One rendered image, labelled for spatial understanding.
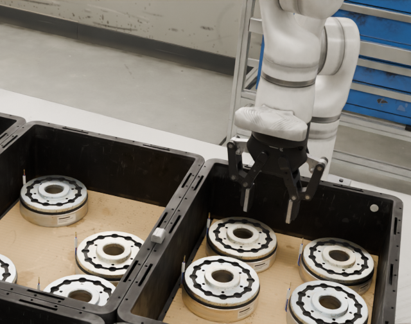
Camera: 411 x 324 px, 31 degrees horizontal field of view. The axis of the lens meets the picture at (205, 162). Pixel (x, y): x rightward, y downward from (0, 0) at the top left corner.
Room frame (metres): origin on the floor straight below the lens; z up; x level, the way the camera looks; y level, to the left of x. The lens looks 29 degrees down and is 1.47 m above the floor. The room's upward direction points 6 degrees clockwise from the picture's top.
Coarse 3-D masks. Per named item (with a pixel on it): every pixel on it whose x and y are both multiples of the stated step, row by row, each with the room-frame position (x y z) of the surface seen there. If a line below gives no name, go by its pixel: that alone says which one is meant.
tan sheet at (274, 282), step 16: (288, 240) 0.94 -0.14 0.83; (304, 240) 0.95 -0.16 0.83; (288, 256) 0.90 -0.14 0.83; (272, 272) 0.86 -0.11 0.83; (288, 272) 0.86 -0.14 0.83; (272, 288) 0.82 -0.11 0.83; (288, 288) 0.83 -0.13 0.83; (176, 304) 0.77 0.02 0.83; (272, 304) 0.79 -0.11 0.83; (368, 304) 0.81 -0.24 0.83; (176, 320) 0.74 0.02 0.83; (192, 320) 0.74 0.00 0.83; (208, 320) 0.74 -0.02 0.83; (240, 320) 0.75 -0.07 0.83; (256, 320) 0.75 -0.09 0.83; (272, 320) 0.75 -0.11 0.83; (368, 320) 0.77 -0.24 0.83
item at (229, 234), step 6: (228, 228) 0.90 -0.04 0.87; (234, 228) 0.91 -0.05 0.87; (240, 228) 0.91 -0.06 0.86; (246, 228) 0.91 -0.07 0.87; (252, 228) 0.91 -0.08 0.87; (228, 234) 0.89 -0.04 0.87; (252, 234) 0.90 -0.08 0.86; (258, 234) 0.90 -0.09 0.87; (234, 240) 0.88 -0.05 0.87; (240, 240) 0.88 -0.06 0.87; (246, 240) 0.88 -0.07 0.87; (252, 240) 0.88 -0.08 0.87
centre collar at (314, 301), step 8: (312, 296) 0.77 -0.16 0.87; (320, 296) 0.77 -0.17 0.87; (328, 296) 0.77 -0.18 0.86; (336, 296) 0.77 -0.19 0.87; (312, 304) 0.75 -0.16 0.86; (344, 304) 0.76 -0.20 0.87; (320, 312) 0.74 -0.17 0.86; (328, 312) 0.74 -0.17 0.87; (336, 312) 0.74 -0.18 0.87; (344, 312) 0.74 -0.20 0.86
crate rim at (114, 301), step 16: (32, 128) 1.04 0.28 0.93; (48, 128) 1.05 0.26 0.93; (64, 128) 1.05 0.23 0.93; (128, 144) 1.02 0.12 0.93; (144, 144) 1.02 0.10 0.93; (192, 160) 0.99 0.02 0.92; (192, 176) 0.94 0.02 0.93; (176, 192) 0.89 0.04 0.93; (176, 208) 0.85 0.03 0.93; (144, 256) 0.73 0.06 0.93; (128, 272) 0.70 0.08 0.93; (0, 288) 0.64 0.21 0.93; (16, 288) 0.65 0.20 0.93; (32, 288) 0.65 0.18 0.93; (128, 288) 0.67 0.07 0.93; (64, 304) 0.63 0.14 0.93; (80, 304) 0.63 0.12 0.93; (112, 304) 0.64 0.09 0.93; (112, 320) 0.63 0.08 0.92
